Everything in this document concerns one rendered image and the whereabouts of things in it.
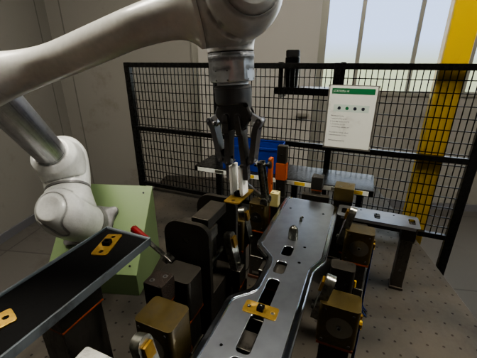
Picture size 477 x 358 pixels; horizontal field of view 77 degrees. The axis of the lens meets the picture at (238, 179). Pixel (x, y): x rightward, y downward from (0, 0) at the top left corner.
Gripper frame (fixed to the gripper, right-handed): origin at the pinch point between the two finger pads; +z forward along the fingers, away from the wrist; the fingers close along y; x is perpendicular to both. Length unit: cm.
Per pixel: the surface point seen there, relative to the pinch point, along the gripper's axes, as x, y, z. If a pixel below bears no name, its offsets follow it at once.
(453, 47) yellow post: 103, 49, -27
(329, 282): 1.8, 20.4, 23.2
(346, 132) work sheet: 98, 10, 9
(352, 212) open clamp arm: 36.7, 21.1, 22.0
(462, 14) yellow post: 103, 50, -39
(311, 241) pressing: 31.4, 9.6, 32.0
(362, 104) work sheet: 98, 16, -5
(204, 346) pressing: -18.1, -1.1, 31.2
